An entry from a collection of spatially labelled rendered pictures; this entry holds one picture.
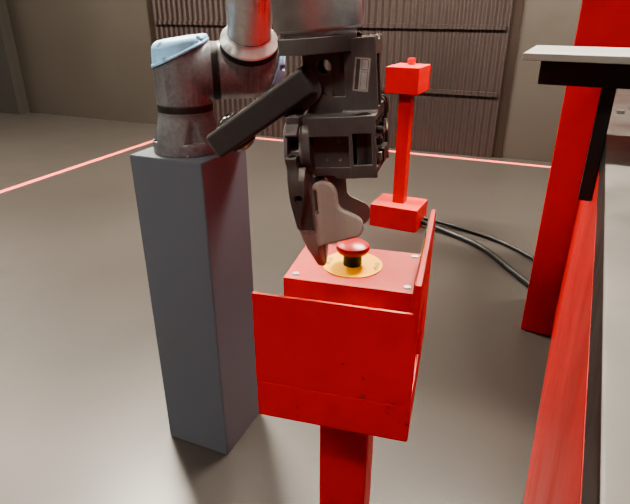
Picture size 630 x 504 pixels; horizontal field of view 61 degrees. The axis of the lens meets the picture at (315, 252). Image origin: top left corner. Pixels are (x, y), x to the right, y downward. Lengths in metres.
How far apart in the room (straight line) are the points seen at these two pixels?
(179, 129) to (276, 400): 0.71
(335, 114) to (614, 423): 0.31
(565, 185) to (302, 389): 1.43
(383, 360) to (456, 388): 1.23
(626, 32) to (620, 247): 1.31
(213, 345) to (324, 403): 0.75
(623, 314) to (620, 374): 0.07
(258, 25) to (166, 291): 0.62
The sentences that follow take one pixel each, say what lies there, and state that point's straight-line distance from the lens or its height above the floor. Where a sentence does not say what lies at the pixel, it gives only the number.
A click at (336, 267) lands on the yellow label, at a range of 0.63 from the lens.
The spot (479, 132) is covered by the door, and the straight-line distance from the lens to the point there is 4.33.
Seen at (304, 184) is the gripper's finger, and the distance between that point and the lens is 0.47.
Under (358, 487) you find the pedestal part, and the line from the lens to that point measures 0.75.
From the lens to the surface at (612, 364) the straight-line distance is 0.36.
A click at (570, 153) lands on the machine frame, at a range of 1.85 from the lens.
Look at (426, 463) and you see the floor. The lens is 1.50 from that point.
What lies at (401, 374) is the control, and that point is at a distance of 0.53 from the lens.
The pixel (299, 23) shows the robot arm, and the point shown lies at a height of 1.05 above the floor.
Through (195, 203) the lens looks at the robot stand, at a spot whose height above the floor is 0.69.
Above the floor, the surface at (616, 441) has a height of 0.88.
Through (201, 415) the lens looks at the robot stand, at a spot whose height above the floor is 0.11.
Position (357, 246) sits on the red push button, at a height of 0.81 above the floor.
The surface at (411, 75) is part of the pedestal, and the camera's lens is 2.62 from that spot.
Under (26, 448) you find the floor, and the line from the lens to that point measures 1.69.
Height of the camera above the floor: 1.06
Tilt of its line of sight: 25 degrees down
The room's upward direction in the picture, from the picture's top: straight up
